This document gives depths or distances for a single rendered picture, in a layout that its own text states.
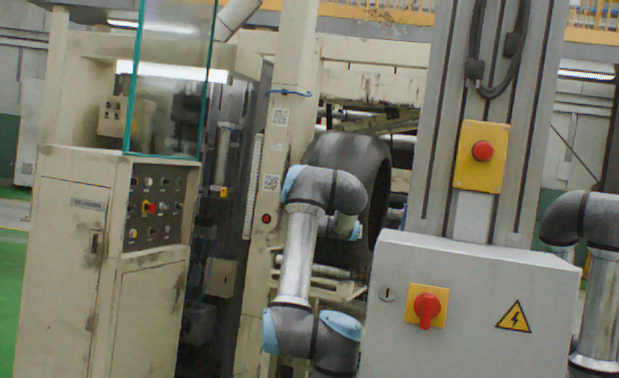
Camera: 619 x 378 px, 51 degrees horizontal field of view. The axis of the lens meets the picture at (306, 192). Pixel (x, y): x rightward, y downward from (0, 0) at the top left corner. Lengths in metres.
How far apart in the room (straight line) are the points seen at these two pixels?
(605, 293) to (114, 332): 1.65
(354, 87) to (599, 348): 1.76
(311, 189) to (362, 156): 0.82
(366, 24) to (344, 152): 5.58
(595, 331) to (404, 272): 0.69
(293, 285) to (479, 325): 0.71
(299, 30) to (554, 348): 2.02
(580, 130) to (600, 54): 3.95
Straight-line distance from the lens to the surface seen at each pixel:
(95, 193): 2.46
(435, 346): 1.16
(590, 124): 12.17
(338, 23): 8.16
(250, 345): 2.98
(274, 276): 2.82
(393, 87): 3.00
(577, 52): 8.26
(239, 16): 3.35
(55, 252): 2.57
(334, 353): 1.72
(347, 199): 1.83
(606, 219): 1.66
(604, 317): 1.70
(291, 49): 2.88
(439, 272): 1.13
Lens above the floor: 1.35
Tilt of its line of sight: 3 degrees down
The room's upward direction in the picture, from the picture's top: 8 degrees clockwise
